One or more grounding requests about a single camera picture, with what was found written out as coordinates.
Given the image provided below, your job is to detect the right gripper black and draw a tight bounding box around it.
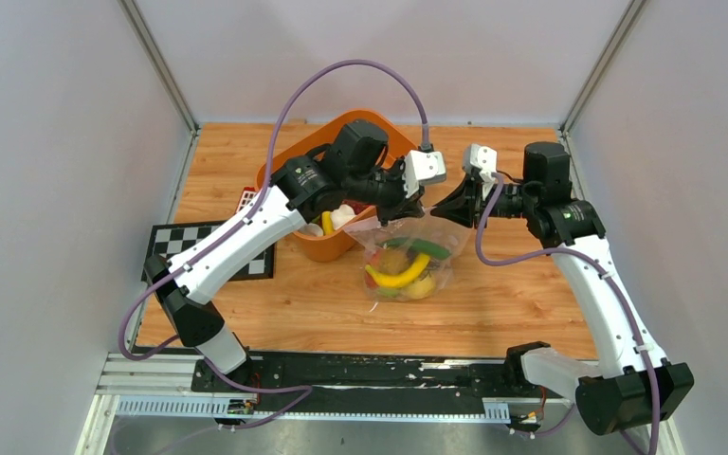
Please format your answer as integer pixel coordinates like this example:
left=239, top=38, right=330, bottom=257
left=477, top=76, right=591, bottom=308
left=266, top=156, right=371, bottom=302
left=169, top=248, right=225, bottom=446
left=431, top=173, right=537, bottom=230

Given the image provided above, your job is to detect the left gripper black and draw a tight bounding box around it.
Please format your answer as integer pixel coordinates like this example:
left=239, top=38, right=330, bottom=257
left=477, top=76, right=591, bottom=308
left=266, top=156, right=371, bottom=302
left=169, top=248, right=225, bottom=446
left=347, top=157, right=428, bottom=228

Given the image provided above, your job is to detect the green cucumber toy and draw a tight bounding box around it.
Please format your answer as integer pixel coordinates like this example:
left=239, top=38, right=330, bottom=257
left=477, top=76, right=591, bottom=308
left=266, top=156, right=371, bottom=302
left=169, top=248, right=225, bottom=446
left=380, top=237, right=452, bottom=261

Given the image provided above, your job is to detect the clear zip top bag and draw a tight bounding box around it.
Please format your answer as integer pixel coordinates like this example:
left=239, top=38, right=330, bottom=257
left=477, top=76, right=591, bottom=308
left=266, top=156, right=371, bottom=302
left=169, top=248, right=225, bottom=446
left=343, top=209, right=471, bottom=304

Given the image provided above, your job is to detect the yellow pear toy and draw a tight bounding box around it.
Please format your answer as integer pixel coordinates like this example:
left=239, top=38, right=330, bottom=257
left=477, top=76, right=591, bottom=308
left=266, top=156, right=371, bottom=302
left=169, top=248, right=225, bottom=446
left=402, top=273, right=437, bottom=300

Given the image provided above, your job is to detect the orange plastic basket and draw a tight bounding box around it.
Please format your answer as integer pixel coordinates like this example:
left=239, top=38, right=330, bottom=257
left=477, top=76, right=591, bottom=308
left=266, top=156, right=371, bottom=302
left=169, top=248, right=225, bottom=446
left=271, top=109, right=415, bottom=263

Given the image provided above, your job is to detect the yellow banana toy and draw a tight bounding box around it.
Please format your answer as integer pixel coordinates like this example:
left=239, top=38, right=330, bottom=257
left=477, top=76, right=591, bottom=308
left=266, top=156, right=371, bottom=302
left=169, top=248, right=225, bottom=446
left=364, top=253, right=431, bottom=289

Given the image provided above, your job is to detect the green apple toy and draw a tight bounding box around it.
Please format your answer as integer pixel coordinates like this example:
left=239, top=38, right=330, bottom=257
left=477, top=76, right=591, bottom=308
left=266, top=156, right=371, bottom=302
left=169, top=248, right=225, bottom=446
left=375, top=287, right=401, bottom=299

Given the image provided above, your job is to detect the red orange peach toy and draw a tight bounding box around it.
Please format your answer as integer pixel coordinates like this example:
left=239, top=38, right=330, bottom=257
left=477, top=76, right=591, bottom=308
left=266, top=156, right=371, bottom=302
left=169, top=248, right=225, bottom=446
left=363, top=271, right=379, bottom=290

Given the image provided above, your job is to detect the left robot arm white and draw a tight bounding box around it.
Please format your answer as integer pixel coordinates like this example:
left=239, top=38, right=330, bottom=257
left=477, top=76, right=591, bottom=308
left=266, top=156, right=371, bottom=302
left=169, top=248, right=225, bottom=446
left=144, top=119, right=440, bottom=391

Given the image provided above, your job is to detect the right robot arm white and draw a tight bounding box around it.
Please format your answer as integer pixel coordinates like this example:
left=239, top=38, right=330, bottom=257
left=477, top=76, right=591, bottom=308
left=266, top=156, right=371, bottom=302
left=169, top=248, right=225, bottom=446
left=432, top=141, right=695, bottom=435

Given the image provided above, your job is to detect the purple grapes toy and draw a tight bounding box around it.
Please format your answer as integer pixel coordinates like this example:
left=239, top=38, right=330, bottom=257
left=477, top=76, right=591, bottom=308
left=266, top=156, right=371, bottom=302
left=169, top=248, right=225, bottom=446
left=345, top=200, right=370, bottom=215

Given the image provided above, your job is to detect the white mushroom toy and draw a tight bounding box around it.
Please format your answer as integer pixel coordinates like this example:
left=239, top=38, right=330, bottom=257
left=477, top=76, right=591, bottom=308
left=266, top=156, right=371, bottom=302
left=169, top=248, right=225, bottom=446
left=330, top=204, right=356, bottom=231

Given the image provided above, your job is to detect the small yellow fruit toy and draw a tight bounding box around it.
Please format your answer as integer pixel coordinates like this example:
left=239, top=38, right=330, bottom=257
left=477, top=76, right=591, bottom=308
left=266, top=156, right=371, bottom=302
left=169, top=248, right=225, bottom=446
left=320, top=211, right=335, bottom=236

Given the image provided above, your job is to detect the white garlic toy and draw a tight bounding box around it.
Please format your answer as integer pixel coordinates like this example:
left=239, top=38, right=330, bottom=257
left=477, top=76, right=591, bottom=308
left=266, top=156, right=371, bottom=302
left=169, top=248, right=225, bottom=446
left=300, top=223, right=324, bottom=237

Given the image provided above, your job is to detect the red white block toy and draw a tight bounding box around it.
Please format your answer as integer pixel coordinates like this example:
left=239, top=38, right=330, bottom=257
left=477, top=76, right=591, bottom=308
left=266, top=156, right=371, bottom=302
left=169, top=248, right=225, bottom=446
left=235, top=187, right=257, bottom=213

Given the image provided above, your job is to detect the checkerboard calibration board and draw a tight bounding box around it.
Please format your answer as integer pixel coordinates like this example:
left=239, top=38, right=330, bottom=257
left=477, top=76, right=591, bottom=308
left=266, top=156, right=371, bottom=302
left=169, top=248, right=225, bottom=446
left=146, top=221, right=276, bottom=282

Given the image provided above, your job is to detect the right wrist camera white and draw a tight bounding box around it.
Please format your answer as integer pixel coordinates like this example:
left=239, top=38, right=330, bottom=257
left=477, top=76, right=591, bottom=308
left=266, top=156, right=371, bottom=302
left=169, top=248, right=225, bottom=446
left=462, top=143, right=498, bottom=183

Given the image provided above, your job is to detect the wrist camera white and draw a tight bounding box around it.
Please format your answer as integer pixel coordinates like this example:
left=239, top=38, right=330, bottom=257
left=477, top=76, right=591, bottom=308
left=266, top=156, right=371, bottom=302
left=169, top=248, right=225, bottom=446
left=403, top=150, right=446, bottom=199
left=462, top=143, right=498, bottom=183

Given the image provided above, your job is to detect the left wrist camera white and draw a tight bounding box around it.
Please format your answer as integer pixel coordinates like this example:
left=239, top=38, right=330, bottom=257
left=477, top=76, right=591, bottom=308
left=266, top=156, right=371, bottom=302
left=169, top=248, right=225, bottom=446
left=403, top=150, right=446, bottom=199

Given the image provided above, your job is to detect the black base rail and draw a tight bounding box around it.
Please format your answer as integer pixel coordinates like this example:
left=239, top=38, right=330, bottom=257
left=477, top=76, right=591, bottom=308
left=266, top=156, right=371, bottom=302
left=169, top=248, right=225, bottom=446
left=189, top=350, right=547, bottom=417

